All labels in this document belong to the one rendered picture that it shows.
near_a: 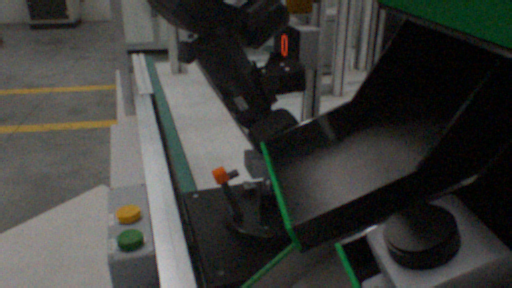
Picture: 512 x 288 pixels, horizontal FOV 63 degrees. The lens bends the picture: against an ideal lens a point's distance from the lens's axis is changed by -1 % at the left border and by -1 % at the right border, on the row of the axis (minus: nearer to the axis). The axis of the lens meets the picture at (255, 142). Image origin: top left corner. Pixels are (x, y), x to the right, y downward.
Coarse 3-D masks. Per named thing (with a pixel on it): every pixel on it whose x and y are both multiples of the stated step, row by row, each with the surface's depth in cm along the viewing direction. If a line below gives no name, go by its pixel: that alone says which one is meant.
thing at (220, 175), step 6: (222, 168) 62; (216, 174) 61; (222, 174) 61; (228, 174) 63; (234, 174) 62; (216, 180) 61; (222, 180) 62; (228, 180) 62; (222, 186) 62; (228, 186) 63; (228, 192) 63; (228, 198) 64; (234, 198) 64; (234, 204) 64; (234, 210) 65
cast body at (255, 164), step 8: (248, 152) 63; (256, 152) 62; (248, 160) 62; (256, 160) 61; (264, 160) 61; (248, 168) 63; (256, 168) 61; (264, 168) 62; (256, 176) 62; (264, 176) 62
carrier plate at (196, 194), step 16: (192, 192) 75; (208, 192) 75; (192, 208) 71; (208, 208) 71; (224, 208) 71; (192, 224) 67; (208, 224) 67; (224, 224) 67; (208, 240) 63; (224, 240) 63; (208, 256) 60; (224, 256) 60; (240, 256) 60; (256, 256) 60; (272, 256) 60; (208, 272) 57; (224, 272) 57; (240, 272) 57; (256, 272) 57
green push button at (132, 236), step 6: (120, 234) 64; (126, 234) 64; (132, 234) 64; (138, 234) 64; (120, 240) 63; (126, 240) 63; (132, 240) 63; (138, 240) 63; (120, 246) 63; (126, 246) 62; (132, 246) 62; (138, 246) 63
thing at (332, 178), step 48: (432, 48) 37; (480, 48) 37; (384, 96) 38; (432, 96) 37; (480, 96) 25; (288, 144) 39; (336, 144) 37; (384, 144) 34; (432, 144) 31; (480, 144) 26; (288, 192) 34; (336, 192) 31; (384, 192) 27; (432, 192) 27
